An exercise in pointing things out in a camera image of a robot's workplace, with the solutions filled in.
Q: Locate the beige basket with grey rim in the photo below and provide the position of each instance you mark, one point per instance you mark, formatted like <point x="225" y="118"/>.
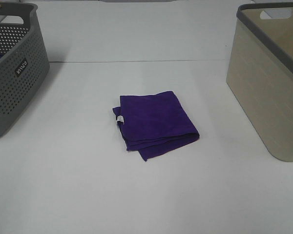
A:
<point x="260" y="72"/>

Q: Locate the purple towel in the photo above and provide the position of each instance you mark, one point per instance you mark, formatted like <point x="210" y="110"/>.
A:
<point x="154" y="124"/>

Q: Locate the grey perforated plastic basket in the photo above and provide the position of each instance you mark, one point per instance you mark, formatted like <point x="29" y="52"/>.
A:
<point x="24" y="64"/>

